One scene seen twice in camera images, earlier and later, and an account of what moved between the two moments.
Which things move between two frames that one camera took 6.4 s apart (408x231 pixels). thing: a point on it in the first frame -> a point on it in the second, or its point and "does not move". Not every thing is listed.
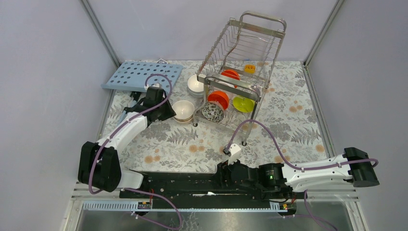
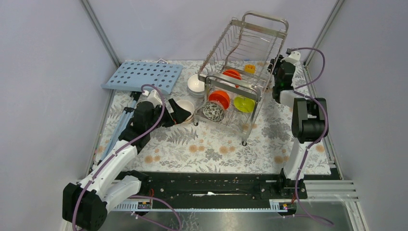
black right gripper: x=222 y=169 -> x=275 y=62
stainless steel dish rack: x=238 y=64 does not move
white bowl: x=195 y=86 does not move
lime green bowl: x=244 y=104 does not move
